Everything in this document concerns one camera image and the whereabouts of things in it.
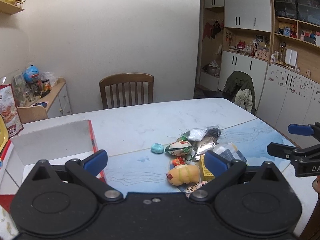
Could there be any yellow pig plush toy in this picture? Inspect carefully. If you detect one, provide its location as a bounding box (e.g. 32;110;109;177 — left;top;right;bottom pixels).
166;164;200;186

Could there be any red horse keychain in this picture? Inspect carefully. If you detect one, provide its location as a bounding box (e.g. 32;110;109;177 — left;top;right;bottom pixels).
170;157;186;167

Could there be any bag of white beads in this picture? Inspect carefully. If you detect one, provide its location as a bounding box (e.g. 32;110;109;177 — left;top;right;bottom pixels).
184;128;206;141

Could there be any red and white cardboard box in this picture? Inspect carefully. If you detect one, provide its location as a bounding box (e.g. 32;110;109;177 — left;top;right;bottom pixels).
1;119;105;212

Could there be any bag of black beads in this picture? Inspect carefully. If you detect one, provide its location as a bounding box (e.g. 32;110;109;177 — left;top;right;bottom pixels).
205;126;221;139

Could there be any doll face plush pouch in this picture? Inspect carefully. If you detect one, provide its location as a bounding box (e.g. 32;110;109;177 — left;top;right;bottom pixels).
185;181;208;198

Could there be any person's right hand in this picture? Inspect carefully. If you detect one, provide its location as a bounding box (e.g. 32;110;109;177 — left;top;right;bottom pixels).
312;176;320;193

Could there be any green jacket on chair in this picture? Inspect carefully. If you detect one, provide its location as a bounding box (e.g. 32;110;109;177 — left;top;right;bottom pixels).
222;71;256;115

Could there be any red white snack bag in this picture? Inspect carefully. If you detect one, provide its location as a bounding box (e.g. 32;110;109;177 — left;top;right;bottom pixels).
0;85;23;138

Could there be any teal oval case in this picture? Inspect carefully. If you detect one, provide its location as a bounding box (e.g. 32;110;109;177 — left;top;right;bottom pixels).
150;143;164;154

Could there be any yellow tissue box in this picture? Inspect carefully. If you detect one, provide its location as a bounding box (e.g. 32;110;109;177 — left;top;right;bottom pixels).
0;119;10;158

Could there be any white wall cabinet unit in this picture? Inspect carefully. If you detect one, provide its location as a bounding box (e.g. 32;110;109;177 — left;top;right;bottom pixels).
196;0;319;147

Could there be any blue globe toy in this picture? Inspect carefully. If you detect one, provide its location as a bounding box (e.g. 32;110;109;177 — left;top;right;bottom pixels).
23;64;40;83

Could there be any brown wooden chair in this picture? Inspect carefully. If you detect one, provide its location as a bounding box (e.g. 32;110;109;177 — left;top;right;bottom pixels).
99;73;154;109

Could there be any wooden wall shelf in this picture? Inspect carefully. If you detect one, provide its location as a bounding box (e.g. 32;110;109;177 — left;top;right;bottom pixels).
0;0;24;15

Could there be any green white zongzi plush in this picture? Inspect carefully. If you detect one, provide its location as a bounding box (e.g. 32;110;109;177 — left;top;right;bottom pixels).
165;140;193;157

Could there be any wooden side cabinet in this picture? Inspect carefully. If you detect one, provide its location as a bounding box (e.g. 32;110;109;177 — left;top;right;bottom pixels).
17;77;72;124

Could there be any yellow small carton box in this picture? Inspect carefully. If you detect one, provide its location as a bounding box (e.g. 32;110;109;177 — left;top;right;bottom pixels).
199;155;215;181

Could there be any gold foil snack packet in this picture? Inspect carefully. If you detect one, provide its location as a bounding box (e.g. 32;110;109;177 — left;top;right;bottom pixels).
193;137;216;161

